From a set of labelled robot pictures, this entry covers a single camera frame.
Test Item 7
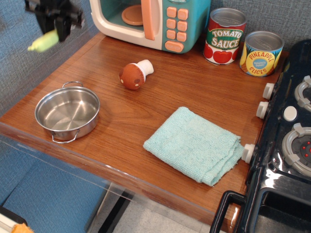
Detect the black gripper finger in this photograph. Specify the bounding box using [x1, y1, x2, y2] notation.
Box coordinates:
[55, 17, 71, 42]
[35, 13, 55, 34]

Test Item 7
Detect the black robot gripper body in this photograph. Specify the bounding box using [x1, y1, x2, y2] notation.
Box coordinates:
[25, 0, 84, 27]

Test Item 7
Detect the yellow handled metal spoon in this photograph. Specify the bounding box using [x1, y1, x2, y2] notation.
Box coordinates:
[27, 30, 59, 53]

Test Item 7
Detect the light blue folded towel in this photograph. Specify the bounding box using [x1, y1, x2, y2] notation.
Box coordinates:
[143, 107, 243, 186]

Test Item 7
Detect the plush brown mushroom toy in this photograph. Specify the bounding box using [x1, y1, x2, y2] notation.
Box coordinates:
[119, 59, 154, 90]

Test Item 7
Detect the teal toy microwave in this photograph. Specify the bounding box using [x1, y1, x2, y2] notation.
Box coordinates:
[90, 0, 211, 54]

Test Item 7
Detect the tomato sauce can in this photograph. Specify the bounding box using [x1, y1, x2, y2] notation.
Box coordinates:
[204, 8, 247, 65]

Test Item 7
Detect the pineapple slices can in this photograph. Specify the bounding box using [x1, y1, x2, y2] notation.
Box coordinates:
[240, 31, 284, 77]

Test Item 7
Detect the orange cloth at corner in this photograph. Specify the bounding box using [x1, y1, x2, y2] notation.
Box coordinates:
[11, 223, 34, 233]

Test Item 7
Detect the black toy stove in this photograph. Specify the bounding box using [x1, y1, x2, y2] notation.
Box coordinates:
[210, 39, 311, 233]

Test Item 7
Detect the steel pot with handles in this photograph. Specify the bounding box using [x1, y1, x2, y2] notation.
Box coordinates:
[35, 81, 101, 144]

